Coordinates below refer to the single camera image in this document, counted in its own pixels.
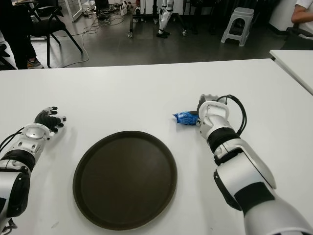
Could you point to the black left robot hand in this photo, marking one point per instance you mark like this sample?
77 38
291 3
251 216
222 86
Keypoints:
47 120

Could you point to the blue Oreo packet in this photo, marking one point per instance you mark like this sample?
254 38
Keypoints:
184 118

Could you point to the standing person in black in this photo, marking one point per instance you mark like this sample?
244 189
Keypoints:
14 29

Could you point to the black office chair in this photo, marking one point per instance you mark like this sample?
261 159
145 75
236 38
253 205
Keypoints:
297 36

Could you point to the grey plastic stool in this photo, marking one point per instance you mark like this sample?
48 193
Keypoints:
242 13

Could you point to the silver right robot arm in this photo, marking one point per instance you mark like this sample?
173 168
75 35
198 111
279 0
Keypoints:
244 176

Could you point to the round dark brown tray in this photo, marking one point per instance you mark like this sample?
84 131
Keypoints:
124 181

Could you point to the white framed panel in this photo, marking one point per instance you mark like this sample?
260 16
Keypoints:
75 11

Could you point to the white humanoid robot leg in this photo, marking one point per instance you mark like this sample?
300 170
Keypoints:
163 17

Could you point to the black wheeled metal frame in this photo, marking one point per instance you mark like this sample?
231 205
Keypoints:
130 22

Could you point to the white side table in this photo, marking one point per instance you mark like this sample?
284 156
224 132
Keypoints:
293 61

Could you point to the seated person in white shirt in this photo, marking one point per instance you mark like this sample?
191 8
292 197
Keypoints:
303 11

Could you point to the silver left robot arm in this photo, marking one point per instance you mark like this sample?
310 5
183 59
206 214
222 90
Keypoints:
14 191

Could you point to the black folding chair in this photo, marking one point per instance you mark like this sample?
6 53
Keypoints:
52 25
3 55

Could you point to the white upright plastic holder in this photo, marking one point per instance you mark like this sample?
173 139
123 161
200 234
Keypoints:
124 8

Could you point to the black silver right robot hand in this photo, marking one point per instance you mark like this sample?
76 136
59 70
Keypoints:
203 100

